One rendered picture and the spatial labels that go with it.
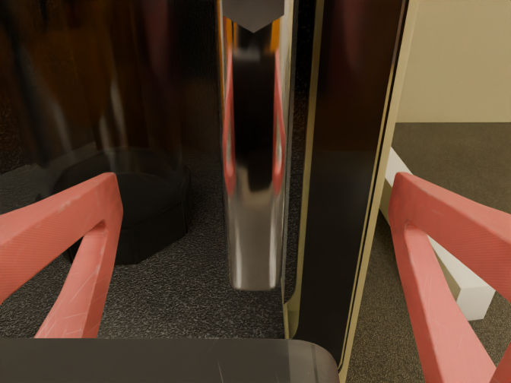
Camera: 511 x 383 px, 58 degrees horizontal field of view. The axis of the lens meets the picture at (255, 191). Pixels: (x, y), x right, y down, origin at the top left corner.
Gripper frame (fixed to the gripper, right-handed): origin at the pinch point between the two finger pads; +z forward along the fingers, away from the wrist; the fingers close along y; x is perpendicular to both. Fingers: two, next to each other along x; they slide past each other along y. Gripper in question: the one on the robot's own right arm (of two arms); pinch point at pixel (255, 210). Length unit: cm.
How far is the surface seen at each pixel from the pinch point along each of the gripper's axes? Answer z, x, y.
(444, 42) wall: 49, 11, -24
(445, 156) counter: 36.6, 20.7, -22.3
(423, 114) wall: 48, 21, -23
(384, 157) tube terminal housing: 5.5, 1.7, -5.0
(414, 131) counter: 43, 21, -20
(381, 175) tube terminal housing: 5.5, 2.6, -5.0
